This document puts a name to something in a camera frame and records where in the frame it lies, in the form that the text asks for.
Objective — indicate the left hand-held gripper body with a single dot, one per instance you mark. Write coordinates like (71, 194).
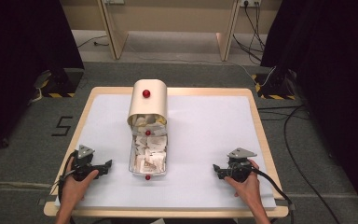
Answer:
(82, 161)

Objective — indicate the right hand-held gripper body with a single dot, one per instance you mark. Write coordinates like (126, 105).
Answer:
(238, 168)

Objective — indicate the long clear drawer red knob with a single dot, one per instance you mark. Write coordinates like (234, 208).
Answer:
(149, 169)

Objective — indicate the short clear drawer red knob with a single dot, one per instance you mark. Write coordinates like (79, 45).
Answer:
(150, 129)

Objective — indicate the cream drawer cabinet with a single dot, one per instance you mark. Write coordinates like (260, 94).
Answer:
(147, 104)

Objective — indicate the person's right hand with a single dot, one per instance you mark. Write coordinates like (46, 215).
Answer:
(250, 189)

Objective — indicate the person's left hand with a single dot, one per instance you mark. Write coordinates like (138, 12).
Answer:
(73, 189)

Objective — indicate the white table sheet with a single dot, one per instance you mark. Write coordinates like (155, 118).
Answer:
(199, 140)

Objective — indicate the clear tray with packets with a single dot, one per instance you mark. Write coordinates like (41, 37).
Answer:
(150, 152)

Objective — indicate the wooden table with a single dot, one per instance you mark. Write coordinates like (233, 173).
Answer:
(262, 124)

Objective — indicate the hazard striped stand base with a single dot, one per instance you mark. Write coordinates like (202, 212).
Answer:
(275, 88)
(60, 84)

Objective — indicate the black curtain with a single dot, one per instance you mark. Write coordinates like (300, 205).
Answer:
(332, 77)
(21, 62)

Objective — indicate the light wooden desk frame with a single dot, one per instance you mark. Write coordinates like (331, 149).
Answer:
(167, 18)

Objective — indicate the white wall socket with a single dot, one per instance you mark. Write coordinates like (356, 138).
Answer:
(250, 2)
(114, 1)

